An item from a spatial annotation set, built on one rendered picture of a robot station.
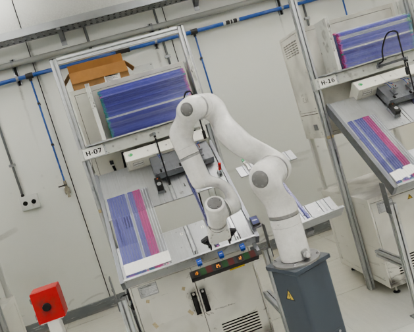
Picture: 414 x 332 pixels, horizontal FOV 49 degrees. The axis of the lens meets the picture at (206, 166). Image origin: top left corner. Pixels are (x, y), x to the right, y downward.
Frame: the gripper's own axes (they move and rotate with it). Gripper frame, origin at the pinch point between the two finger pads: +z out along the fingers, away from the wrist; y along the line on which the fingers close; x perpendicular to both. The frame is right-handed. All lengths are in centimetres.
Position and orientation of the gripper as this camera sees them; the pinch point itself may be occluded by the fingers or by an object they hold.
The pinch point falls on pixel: (219, 243)
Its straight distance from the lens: 214.9
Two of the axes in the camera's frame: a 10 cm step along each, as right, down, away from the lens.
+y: 9.4, -3.0, 1.6
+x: -3.3, -6.9, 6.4
